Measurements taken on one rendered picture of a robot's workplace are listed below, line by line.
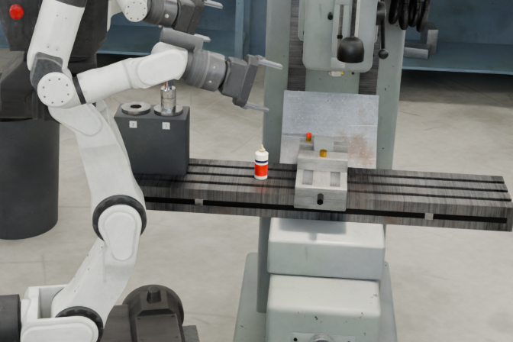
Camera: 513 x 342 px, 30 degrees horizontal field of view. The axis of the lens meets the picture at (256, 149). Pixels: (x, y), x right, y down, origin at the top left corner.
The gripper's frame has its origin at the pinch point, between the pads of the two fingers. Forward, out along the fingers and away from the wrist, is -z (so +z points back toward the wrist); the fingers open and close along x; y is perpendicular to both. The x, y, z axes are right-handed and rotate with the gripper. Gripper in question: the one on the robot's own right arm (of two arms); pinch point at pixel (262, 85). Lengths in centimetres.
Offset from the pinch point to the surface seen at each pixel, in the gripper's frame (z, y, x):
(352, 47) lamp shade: -27.2, 23.5, 12.1
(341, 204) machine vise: -43, 34, -33
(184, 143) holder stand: -1, 64, -34
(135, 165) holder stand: 11, 69, -45
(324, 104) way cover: -49, 87, -15
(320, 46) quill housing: -25, 43, 8
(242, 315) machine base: -50, 103, -103
